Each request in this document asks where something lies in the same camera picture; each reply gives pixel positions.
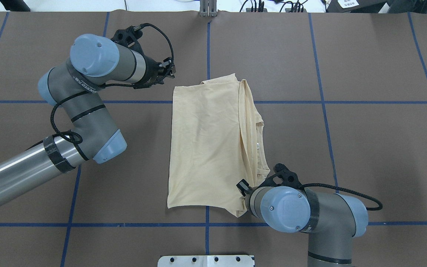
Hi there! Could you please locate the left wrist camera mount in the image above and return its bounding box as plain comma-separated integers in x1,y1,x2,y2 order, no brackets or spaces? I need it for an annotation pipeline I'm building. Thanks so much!
110,26,143,53

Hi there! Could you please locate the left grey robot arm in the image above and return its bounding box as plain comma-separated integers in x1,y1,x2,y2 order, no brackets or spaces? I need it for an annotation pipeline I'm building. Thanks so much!
0,32,174,206

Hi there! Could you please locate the beige long-sleeve printed shirt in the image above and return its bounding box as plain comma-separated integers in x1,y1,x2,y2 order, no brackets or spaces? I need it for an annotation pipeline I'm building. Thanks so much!
167,74,270,218

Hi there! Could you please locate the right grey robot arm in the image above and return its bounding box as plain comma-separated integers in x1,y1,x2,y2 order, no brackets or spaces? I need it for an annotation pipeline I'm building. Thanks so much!
237,180,369,267

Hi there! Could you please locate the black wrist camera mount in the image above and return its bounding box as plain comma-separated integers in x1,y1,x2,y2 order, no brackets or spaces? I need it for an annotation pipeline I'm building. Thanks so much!
259,163,303,189

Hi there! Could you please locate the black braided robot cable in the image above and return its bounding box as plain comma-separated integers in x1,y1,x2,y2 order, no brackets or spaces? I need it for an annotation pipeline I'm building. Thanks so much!
299,183,383,211

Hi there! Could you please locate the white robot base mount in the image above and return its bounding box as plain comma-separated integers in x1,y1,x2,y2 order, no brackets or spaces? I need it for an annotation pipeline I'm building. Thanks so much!
157,255,255,267

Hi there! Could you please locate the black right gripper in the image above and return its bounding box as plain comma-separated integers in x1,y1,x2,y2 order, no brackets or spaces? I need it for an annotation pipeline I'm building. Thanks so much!
236,179,254,208

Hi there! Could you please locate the left black braided cable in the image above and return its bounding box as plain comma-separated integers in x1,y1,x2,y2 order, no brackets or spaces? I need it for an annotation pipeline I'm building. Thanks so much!
50,23,175,144

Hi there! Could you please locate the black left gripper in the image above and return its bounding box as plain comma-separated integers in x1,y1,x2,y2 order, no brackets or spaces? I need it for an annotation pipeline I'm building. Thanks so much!
145,57,176,86

